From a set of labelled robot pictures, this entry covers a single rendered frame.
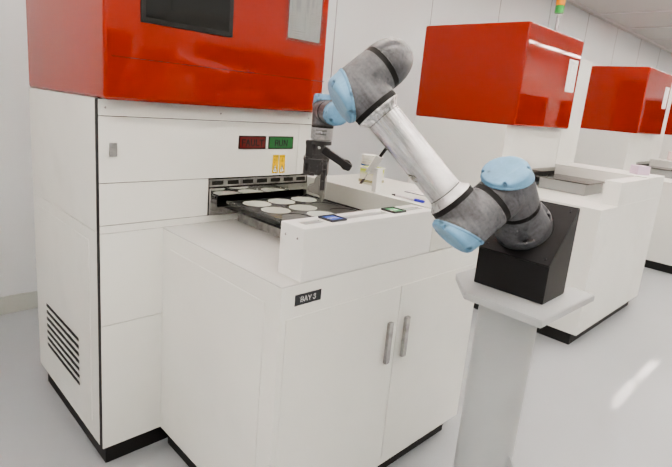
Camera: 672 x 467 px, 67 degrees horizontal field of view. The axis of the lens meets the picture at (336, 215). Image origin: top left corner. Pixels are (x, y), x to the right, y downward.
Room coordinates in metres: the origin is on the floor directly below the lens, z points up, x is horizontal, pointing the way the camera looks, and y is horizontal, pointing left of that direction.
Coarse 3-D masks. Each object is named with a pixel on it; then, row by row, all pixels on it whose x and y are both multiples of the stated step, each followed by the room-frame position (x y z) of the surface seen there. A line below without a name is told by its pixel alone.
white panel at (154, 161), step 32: (96, 128) 1.48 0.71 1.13; (128, 128) 1.53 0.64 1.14; (160, 128) 1.60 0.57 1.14; (192, 128) 1.68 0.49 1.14; (224, 128) 1.76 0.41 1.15; (256, 128) 1.86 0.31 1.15; (288, 128) 1.96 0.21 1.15; (96, 160) 1.48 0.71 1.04; (128, 160) 1.53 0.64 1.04; (160, 160) 1.60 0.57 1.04; (192, 160) 1.68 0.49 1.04; (224, 160) 1.77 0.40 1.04; (256, 160) 1.86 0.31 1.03; (288, 160) 1.97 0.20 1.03; (96, 192) 1.48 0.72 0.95; (128, 192) 1.53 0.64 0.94; (160, 192) 1.60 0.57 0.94; (192, 192) 1.68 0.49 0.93; (96, 224) 1.48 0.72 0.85; (128, 224) 1.53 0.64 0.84; (160, 224) 1.60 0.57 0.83
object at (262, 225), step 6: (240, 216) 1.77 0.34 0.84; (246, 216) 1.74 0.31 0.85; (252, 216) 1.75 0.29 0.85; (246, 222) 1.74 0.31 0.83; (252, 222) 1.72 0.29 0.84; (258, 222) 1.69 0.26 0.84; (264, 222) 1.68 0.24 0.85; (258, 228) 1.69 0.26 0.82; (264, 228) 1.67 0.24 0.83; (270, 228) 1.64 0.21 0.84; (276, 228) 1.62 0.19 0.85; (276, 234) 1.62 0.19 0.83
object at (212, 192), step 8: (264, 184) 1.90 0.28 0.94; (272, 184) 1.91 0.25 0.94; (280, 184) 1.93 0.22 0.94; (288, 184) 1.96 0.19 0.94; (296, 184) 1.99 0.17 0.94; (304, 184) 2.02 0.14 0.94; (208, 192) 1.73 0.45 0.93; (216, 192) 1.73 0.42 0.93; (224, 192) 1.76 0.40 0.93; (232, 192) 1.78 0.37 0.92; (240, 192) 1.80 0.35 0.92; (248, 192) 1.83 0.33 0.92; (304, 192) 2.03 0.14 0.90; (208, 200) 1.73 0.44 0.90; (216, 200) 1.73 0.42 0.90; (208, 208) 1.72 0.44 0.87; (216, 208) 1.73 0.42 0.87; (224, 208) 1.76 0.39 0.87; (232, 208) 1.78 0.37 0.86
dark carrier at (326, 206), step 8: (240, 200) 1.76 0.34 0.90; (248, 200) 1.78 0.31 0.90; (256, 200) 1.79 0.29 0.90; (264, 200) 1.80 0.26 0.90; (256, 208) 1.66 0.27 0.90; (288, 208) 1.70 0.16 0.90; (320, 208) 1.75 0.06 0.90; (328, 208) 1.76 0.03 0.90; (336, 208) 1.78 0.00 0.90; (344, 208) 1.79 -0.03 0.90; (352, 208) 1.80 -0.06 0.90; (280, 216) 1.58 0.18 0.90; (288, 216) 1.59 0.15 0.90; (296, 216) 1.60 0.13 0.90; (304, 216) 1.61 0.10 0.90; (312, 216) 1.62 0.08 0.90
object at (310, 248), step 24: (360, 216) 1.43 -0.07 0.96; (384, 216) 1.44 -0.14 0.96; (408, 216) 1.51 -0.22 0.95; (432, 216) 1.60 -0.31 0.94; (288, 240) 1.25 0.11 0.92; (312, 240) 1.23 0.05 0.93; (336, 240) 1.29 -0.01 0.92; (360, 240) 1.36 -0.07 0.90; (384, 240) 1.43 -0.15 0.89; (408, 240) 1.52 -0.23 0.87; (288, 264) 1.25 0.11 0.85; (312, 264) 1.24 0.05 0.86; (336, 264) 1.30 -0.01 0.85; (360, 264) 1.37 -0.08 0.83
